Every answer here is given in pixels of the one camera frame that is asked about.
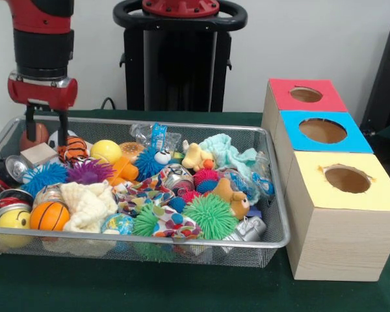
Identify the purple spiky ball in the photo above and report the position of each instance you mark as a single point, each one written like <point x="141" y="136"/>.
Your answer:
<point x="88" y="170"/>

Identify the black and white soccer ball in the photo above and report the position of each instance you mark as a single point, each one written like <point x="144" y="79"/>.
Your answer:
<point x="53" y="139"/>

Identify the yellow duck plush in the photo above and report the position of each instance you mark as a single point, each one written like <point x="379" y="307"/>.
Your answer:
<point x="195" y="156"/>

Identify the plain yellow ball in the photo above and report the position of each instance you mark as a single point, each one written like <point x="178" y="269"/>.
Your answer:
<point x="105" y="151"/>

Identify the cream knitted cloth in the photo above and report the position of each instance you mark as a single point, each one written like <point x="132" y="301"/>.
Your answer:
<point x="86" y="204"/>

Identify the black upright panel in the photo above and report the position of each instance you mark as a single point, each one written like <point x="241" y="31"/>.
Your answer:
<point x="385" y="81"/>

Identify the large green spiky ball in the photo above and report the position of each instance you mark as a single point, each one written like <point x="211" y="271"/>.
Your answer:
<point x="211" y="215"/>

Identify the red robot base flange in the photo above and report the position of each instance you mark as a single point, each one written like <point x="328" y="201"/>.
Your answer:
<point x="180" y="8"/>

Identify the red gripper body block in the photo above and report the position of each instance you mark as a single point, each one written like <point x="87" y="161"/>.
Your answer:
<point x="42" y="94"/>

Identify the wooden box with three holes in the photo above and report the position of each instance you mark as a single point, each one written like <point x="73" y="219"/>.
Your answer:
<point x="341" y="240"/>

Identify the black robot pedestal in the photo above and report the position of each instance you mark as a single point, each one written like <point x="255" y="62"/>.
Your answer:
<point x="178" y="71"/>

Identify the orange basketball toy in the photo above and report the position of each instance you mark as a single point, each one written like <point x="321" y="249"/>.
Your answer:
<point x="48" y="216"/>

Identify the brown football toy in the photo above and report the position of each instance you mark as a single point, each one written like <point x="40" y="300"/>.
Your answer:
<point x="41" y="135"/>

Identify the brown bear plush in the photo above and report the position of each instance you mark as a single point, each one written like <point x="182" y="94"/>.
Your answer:
<point x="232" y="196"/>

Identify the orange striped tiger plush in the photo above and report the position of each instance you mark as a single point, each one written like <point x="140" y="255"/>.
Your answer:
<point x="74" y="152"/>

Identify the yellow smiley face ball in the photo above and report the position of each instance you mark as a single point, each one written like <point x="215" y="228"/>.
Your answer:
<point x="13" y="219"/>

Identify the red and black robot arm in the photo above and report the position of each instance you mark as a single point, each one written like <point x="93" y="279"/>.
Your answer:
<point x="42" y="32"/>

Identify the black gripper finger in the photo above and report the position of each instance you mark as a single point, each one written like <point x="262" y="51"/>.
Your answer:
<point x="63" y="128"/>
<point x="30" y="125"/>

